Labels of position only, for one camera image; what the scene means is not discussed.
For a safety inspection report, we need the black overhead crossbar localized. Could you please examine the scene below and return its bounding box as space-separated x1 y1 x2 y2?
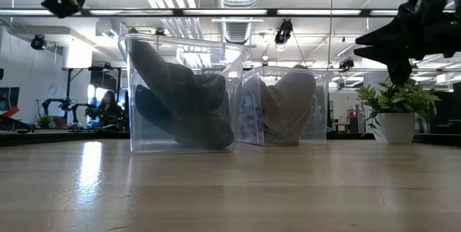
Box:
0 7 461 18

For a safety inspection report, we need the dark background monitor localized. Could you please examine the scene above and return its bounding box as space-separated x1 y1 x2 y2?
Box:
0 86 21 112

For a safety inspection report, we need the dark brown cap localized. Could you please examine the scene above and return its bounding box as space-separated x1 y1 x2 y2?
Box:
128 39 236 151

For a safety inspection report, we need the black aluminium table frame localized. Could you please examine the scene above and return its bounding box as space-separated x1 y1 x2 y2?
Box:
0 128 461 147

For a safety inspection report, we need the black ceiling camera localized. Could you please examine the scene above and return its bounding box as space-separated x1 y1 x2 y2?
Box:
338 57 356 73
274 18 293 45
30 34 48 51

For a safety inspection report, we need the clear plastic bin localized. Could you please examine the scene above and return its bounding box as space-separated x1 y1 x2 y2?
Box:
117 32 252 154
238 65 331 147

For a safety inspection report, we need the thin hanging cable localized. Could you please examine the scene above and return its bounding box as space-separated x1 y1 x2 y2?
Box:
328 0 334 71

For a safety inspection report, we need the olive tan cap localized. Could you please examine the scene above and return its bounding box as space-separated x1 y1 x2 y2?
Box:
257 64 318 147

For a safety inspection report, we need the red background object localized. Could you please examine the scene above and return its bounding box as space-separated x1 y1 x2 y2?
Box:
0 106 21 122

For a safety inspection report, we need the person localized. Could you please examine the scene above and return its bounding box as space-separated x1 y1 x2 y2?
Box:
85 90 127 131

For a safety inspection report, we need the black background workstation stand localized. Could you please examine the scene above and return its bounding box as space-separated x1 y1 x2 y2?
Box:
61 65 125 125

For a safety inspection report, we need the green plant in white pot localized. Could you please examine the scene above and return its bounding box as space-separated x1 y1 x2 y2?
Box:
355 76 441 145

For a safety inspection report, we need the silver ventilation duct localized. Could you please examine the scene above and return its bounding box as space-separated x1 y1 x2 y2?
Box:
214 0 266 45

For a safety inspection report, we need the small background potted plant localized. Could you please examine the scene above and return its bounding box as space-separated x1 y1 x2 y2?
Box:
35 115 53 129

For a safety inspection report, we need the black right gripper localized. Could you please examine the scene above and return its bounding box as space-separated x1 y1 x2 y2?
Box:
354 0 461 85

